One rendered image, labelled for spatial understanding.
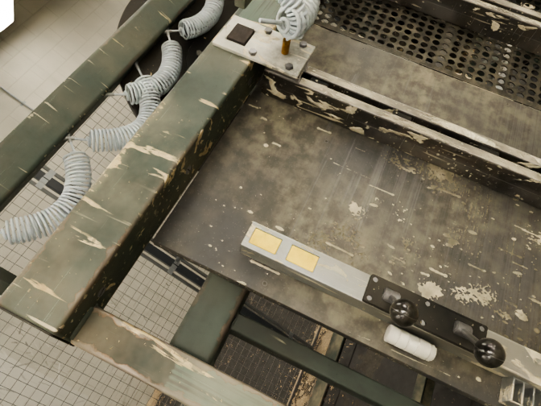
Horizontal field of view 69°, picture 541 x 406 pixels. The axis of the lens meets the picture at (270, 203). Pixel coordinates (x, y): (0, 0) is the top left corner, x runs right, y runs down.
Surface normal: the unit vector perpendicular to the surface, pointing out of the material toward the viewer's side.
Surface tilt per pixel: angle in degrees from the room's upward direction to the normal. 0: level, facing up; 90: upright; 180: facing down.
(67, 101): 90
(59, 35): 90
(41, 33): 90
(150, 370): 59
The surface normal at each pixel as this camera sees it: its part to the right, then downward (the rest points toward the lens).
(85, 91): 0.54, -0.20
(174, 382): 0.09, -0.47
